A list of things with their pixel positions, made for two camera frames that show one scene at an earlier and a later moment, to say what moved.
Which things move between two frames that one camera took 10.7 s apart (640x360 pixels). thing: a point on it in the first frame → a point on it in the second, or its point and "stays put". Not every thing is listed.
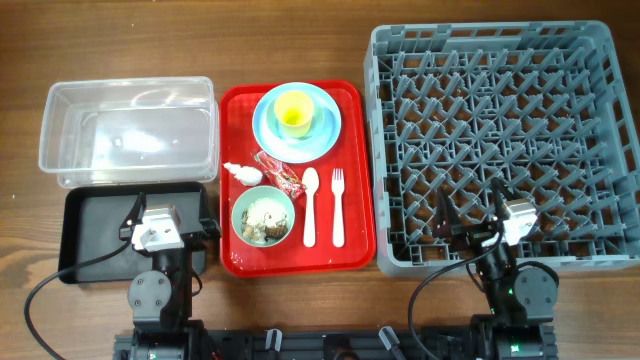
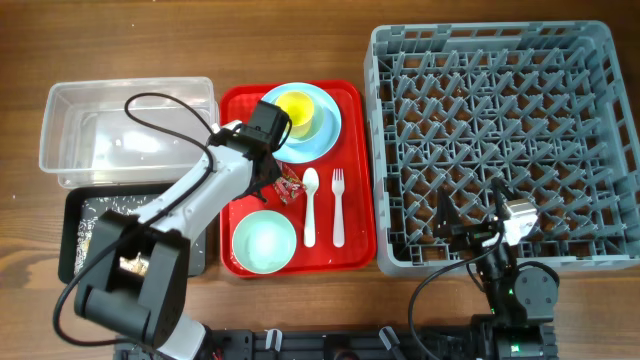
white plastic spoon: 311,181 stays put
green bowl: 257,193 → 264,242
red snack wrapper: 282,175 stays put
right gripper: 470,235 stays put
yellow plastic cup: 295,110 stays put
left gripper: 210,230 → 272,177
